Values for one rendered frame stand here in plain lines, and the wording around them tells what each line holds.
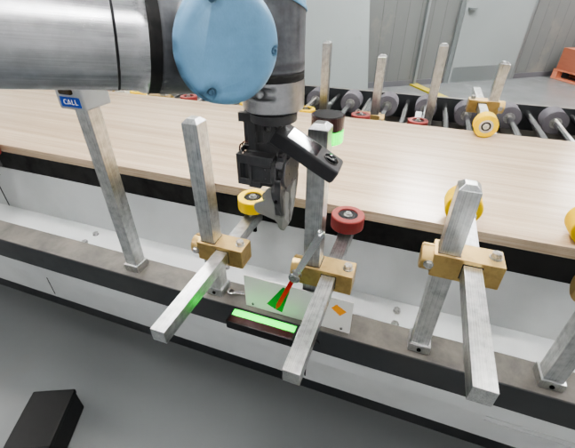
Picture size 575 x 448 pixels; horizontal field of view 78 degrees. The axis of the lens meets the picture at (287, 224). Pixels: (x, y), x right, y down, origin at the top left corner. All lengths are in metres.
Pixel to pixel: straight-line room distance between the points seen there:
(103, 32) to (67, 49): 0.03
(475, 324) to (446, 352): 0.31
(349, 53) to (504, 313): 4.63
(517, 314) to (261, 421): 0.96
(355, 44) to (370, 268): 4.60
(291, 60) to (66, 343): 1.72
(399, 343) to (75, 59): 0.77
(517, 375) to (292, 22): 0.78
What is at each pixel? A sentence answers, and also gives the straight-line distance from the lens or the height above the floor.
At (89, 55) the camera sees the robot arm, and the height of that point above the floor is 1.32.
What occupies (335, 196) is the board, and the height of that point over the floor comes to 0.90.
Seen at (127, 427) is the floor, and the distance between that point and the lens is 1.63.
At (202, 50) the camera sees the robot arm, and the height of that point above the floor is 1.32.
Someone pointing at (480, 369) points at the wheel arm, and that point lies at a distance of 0.55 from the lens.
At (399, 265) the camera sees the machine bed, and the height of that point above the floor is 0.75.
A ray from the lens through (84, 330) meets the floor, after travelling 2.00.
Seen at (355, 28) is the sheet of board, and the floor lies 0.84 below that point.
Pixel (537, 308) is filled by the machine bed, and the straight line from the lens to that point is 1.08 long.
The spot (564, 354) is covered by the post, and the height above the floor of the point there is 0.80.
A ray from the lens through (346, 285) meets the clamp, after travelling 0.76.
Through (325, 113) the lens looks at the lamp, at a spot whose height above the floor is 1.17.
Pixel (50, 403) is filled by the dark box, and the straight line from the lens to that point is 1.66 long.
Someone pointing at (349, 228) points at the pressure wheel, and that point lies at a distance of 0.84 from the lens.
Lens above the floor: 1.37
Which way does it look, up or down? 34 degrees down
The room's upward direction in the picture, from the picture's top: straight up
